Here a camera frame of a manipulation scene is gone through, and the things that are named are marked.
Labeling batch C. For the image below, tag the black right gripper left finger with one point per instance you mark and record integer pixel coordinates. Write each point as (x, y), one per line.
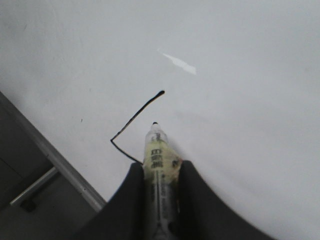
(122, 217)

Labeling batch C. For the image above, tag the white taped whiteboard marker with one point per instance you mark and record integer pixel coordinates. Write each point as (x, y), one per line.
(161, 167)

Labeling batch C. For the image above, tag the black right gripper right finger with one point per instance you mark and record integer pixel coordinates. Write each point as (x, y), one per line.
(204, 216)

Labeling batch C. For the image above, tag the metal bar handle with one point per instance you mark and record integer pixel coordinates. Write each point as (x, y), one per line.
(25, 199)

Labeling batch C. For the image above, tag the white whiteboard with metal frame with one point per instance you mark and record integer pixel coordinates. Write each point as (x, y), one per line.
(234, 84)

